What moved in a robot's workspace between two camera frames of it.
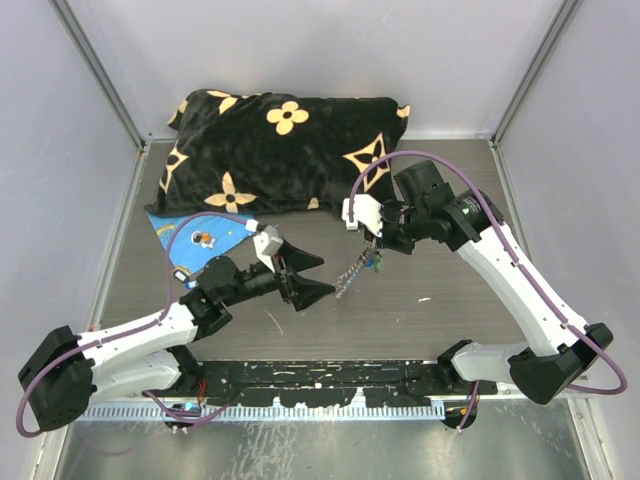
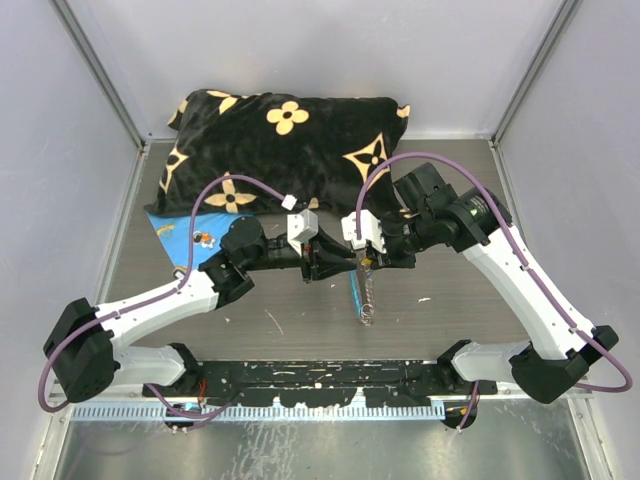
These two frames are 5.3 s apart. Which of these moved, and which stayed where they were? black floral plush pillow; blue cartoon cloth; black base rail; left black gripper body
Moved: left black gripper body
Stayed: black floral plush pillow; black base rail; blue cartoon cloth
